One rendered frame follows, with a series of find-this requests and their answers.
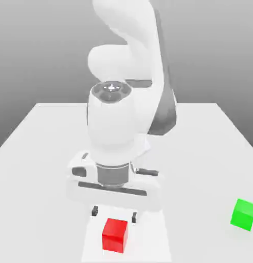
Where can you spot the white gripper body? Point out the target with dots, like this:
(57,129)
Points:
(81,195)

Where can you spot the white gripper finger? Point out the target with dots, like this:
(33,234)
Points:
(95,210)
(134,217)

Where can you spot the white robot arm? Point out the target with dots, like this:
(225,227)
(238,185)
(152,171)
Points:
(110,123)

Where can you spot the small red cube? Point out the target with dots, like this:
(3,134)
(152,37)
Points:
(114,234)

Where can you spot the small green cube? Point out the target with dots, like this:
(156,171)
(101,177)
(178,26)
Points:
(242,214)

